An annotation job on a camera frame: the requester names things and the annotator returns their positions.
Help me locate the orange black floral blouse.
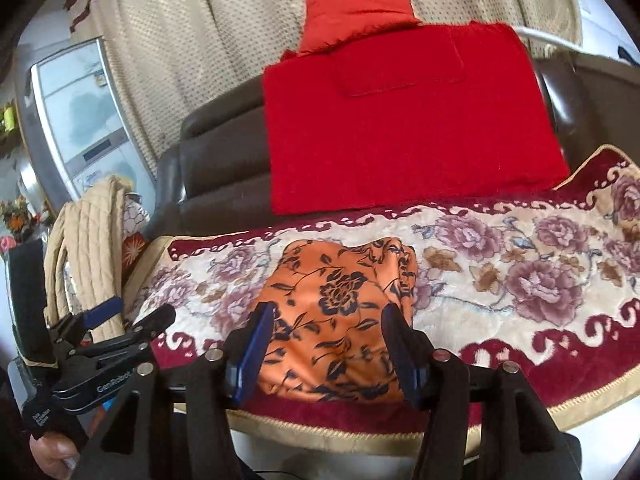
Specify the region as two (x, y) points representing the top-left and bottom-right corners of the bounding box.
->
(256, 237), (418, 403)

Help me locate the person's left hand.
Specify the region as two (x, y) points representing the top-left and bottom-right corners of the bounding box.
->
(29, 431), (80, 480)

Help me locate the white patterned cloth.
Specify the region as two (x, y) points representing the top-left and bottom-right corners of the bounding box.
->
(122, 194), (150, 250)

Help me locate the floral plush sofa blanket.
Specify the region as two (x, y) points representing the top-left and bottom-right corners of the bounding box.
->
(124, 145), (639, 456)

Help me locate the dark brown leather sofa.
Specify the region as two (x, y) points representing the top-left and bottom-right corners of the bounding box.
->
(143, 51), (639, 240)

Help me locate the silver refrigerator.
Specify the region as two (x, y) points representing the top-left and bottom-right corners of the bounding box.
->
(20, 38), (155, 214)

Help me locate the large red cushion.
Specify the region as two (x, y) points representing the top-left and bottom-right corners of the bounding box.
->
(262, 23), (570, 214)

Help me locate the beige dotted curtain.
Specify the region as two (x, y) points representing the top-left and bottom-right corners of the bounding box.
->
(65, 0), (582, 167)

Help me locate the small red satin pillow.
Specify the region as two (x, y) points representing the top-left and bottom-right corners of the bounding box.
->
(298, 0), (421, 55)

